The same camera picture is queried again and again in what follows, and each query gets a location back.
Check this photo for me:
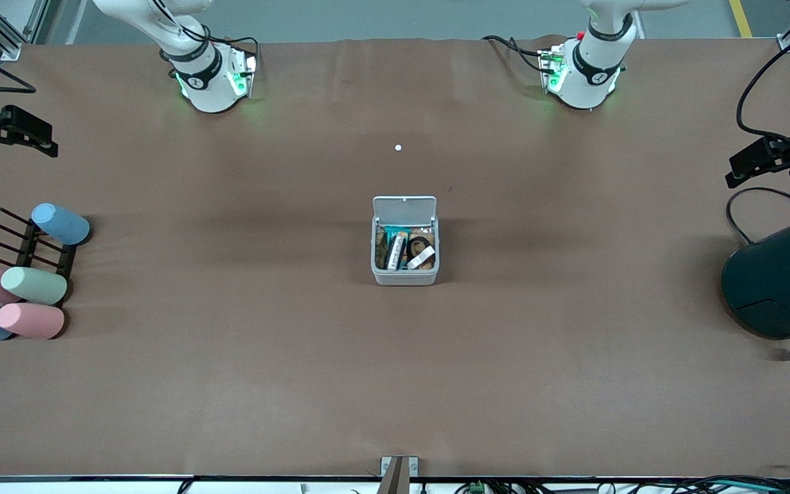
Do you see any white trash bin with lid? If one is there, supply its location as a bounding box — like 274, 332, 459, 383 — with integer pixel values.
370, 196, 440, 286

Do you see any dark wooden cup rack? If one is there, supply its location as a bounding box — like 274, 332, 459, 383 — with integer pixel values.
0, 207, 79, 303

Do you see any dark teal cylindrical device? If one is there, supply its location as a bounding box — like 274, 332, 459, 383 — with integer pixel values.
721, 208, 790, 359

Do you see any green cylindrical cup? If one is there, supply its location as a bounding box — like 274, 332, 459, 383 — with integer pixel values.
0, 266, 69, 306

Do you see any black device cable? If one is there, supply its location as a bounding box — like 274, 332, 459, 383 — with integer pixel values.
726, 187, 790, 246

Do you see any black base cable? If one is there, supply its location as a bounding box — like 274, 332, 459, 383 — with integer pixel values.
483, 34, 548, 73

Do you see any black cable bundle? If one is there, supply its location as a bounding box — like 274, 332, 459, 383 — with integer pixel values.
525, 467, 790, 494

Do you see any metal table bracket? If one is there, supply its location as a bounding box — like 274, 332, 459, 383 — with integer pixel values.
380, 456, 419, 494

